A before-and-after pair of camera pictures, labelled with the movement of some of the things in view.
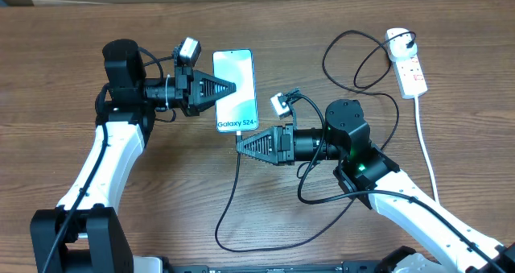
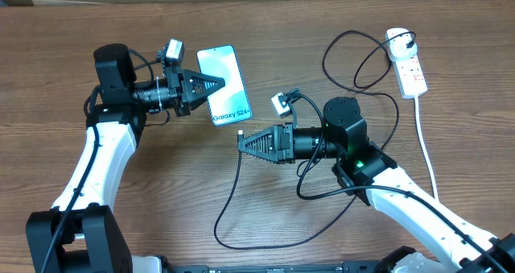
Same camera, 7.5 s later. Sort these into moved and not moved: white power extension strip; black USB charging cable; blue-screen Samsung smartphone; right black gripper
Moved: blue-screen Samsung smartphone
Not moved: right black gripper; white power extension strip; black USB charging cable
